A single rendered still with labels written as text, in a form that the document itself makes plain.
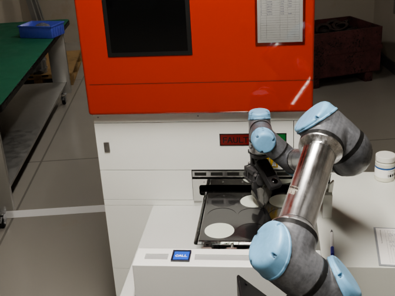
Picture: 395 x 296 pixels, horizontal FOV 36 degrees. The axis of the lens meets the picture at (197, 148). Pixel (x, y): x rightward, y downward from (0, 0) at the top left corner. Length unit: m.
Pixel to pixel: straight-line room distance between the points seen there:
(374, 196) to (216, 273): 0.67
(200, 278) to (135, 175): 0.70
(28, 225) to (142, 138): 2.00
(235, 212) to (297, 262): 0.87
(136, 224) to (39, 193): 2.17
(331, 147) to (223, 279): 0.52
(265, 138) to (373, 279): 0.53
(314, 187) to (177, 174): 0.98
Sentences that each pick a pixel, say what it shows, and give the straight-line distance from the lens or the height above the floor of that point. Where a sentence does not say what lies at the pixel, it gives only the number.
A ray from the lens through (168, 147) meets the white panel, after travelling 2.30.
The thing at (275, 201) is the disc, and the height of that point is 0.90.
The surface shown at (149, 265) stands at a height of 0.96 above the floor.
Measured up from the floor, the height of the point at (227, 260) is 0.96.
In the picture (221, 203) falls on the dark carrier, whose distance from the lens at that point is 2.23.
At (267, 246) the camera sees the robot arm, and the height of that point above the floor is 1.24.
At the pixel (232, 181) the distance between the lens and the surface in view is 2.32.
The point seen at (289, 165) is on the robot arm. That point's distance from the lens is 1.96.
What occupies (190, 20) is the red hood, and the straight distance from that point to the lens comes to 2.09.
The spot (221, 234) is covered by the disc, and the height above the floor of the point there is 0.90.
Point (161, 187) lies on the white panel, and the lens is 2.38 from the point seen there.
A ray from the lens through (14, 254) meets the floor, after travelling 3.88.
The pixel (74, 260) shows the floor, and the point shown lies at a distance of 3.70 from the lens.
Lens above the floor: 1.95
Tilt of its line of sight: 23 degrees down
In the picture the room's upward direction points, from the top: 3 degrees counter-clockwise
